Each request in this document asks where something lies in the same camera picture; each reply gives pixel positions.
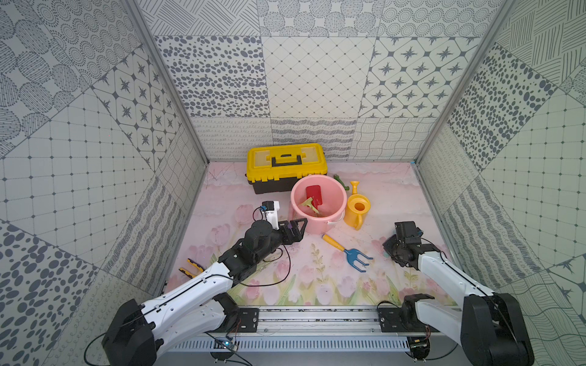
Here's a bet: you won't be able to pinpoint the pink plastic bucket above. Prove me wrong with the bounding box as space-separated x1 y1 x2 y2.
289 175 347 235

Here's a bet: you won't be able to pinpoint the red shovel wooden handle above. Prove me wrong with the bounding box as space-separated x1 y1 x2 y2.
306 185 323 204

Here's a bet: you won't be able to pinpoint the blue fork yellow handle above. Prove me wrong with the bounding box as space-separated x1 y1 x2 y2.
322 234 373 273

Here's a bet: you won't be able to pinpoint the yellow watering can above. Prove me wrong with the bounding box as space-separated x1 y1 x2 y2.
343 181 371 230

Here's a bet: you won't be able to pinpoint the green rake wooden handle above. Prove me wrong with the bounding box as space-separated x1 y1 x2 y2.
302 196 322 217

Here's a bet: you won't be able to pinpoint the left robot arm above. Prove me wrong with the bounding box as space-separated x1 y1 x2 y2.
102 218 308 365

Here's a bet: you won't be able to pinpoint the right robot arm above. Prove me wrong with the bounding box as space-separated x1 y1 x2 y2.
382 221 535 365

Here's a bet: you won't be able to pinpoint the green toy tool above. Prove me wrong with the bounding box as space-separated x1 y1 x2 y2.
334 175 350 192

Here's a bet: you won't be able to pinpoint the yellow black toolbox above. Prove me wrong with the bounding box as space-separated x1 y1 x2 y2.
246 143 328 195

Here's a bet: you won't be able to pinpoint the yellow black pliers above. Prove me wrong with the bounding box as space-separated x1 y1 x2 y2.
179 258 204 279

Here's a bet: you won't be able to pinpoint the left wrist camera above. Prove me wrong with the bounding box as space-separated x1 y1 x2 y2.
261 201 280 230

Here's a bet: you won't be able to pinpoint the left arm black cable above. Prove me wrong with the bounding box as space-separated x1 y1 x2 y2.
83 205 294 366

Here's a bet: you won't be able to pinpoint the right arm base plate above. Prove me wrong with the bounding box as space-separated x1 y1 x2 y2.
376 307 440 333

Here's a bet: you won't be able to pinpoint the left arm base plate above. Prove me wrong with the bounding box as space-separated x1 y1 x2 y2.
215 307 259 333

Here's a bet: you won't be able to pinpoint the aluminium mounting rail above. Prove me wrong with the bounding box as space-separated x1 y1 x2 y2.
167 308 436 359

